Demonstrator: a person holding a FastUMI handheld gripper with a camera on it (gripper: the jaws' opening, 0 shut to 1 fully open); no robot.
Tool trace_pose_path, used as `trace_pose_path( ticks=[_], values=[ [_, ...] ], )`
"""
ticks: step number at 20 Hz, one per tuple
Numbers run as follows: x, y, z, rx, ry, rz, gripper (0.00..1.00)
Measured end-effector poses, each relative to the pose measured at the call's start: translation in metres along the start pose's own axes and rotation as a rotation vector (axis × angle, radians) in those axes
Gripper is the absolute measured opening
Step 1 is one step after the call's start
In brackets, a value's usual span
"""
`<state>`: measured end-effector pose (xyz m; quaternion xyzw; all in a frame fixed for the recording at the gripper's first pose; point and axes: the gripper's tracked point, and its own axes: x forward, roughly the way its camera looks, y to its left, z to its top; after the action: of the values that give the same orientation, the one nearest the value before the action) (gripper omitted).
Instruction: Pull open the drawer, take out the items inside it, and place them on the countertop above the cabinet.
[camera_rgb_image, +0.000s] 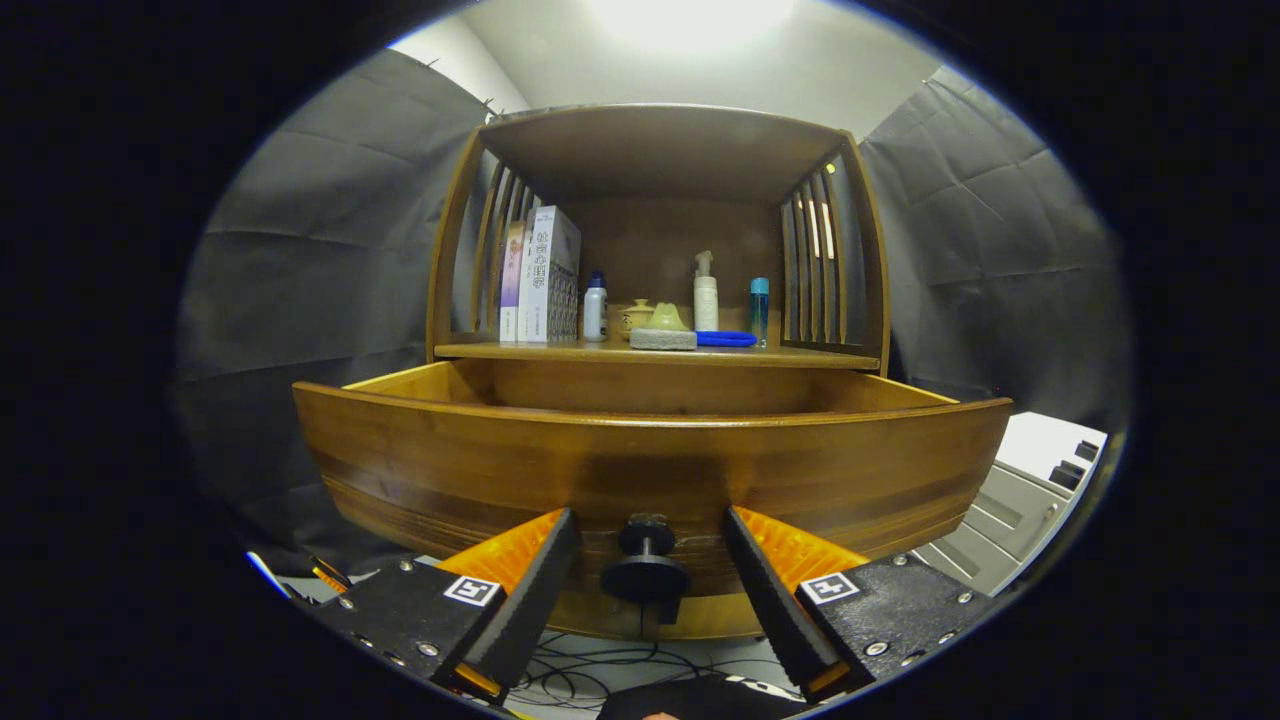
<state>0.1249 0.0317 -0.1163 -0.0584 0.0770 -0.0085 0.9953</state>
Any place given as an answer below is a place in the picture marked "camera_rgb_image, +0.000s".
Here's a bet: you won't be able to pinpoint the black drawer knob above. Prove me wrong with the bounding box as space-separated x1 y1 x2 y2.
600 514 691 604

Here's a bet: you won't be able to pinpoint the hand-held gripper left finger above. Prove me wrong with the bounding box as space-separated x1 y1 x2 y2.
305 507 583 706

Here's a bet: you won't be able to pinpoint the white bottle with blue cap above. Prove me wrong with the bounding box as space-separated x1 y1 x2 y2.
583 271 609 343

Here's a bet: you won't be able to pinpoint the thin purple book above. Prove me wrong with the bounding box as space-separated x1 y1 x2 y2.
498 220 527 343

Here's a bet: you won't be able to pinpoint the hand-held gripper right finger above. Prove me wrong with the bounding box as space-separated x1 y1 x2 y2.
723 505 1001 703

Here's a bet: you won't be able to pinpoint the wooden countertop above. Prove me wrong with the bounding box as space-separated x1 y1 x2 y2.
434 335 883 371

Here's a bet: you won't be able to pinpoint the wooden drawer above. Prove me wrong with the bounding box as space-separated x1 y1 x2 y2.
292 358 1014 601

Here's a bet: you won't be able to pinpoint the white blue object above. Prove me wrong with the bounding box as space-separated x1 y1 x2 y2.
247 552 291 601

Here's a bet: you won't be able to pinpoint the black floor cables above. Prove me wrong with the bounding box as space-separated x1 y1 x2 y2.
510 630 721 713

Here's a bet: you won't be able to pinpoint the white pump bottle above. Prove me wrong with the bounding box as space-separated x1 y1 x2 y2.
693 251 720 333

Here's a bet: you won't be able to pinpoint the wooden cabinet door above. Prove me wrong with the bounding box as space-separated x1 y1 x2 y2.
660 592 766 641
545 592 646 639

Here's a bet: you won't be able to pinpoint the wooden cabinet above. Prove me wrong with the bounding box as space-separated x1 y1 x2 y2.
292 103 1014 641

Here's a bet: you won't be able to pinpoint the green ornament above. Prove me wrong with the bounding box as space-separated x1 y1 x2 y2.
629 303 699 351

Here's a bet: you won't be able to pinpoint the thick white book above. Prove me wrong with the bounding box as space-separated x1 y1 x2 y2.
517 205 583 344

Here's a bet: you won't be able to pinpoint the black backdrop cloth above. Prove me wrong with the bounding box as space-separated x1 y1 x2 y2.
170 48 1136 576

